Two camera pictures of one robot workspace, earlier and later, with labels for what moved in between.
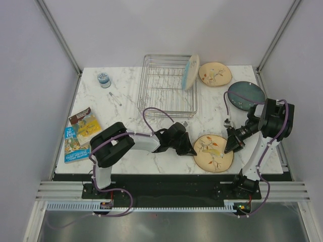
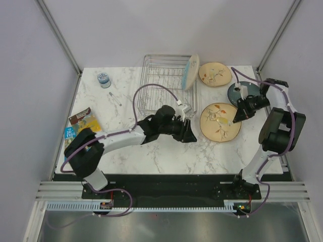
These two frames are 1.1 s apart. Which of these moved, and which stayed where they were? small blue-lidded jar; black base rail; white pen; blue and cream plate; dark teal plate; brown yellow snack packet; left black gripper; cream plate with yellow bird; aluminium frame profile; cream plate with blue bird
Moved: left black gripper; cream plate with yellow bird
Stayed: cream plate with blue bird; brown yellow snack packet; aluminium frame profile; small blue-lidded jar; blue and cream plate; dark teal plate; black base rail; white pen
